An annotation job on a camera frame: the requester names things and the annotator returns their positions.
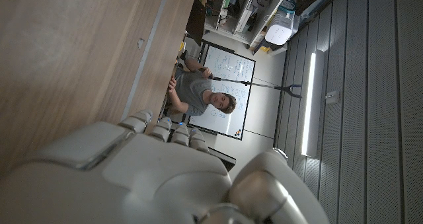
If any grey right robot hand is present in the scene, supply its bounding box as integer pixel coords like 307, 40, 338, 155
0, 109, 331, 224

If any person in grey t-shirt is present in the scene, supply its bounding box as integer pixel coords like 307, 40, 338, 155
167, 50, 238, 118

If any black framed whiteboard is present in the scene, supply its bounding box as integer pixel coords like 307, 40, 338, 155
184, 40, 257, 141

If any long reacher grabber tool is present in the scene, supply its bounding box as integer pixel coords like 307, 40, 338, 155
198, 68, 303, 99

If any black laptop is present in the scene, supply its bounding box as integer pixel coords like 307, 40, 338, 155
185, 0, 208, 48

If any long ceiling light strip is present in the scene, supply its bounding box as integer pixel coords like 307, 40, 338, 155
300, 50, 327, 159

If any white shelf cabinet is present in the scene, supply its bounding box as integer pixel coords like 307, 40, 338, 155
203, 0, 289, 50

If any white air purifier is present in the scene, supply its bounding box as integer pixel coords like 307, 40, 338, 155
264, 13, 295, 46

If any white ceiling sensor box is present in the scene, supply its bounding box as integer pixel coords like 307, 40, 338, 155
325, 91, 341, 105

